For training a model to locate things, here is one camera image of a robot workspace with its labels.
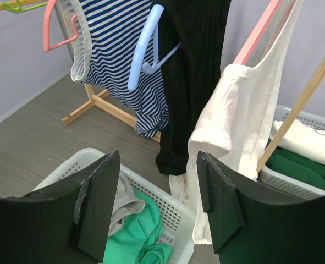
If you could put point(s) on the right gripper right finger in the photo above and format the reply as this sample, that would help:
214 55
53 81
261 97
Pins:
251 223

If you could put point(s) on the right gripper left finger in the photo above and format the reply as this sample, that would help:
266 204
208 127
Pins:
64 222

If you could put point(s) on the grey tank top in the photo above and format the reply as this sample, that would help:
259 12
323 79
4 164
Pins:
126 203

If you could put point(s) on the green tank top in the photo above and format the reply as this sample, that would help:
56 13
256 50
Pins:
136 242

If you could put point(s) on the blue striped tank top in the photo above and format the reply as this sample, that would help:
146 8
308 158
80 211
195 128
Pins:
108 34

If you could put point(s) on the white tank top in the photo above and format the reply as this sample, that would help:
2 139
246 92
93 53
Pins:
235 124

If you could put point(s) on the black tank top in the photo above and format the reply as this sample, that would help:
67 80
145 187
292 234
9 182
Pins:
191 73

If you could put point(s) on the light blue hanger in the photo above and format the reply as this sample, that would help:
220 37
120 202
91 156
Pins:
149 31

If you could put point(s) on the light pink hanger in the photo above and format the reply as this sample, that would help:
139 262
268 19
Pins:
256 33

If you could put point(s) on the white empty basket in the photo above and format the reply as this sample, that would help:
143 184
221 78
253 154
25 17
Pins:
177 220

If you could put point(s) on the white basket with clothes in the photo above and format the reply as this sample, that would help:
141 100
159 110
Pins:
288 184

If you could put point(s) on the folded green cloth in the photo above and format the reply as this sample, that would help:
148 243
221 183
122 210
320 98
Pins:
297 167

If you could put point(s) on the folded white cloth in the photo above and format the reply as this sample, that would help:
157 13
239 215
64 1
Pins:
305 141

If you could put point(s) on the wooden clothes rack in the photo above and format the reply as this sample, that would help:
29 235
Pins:
99 101

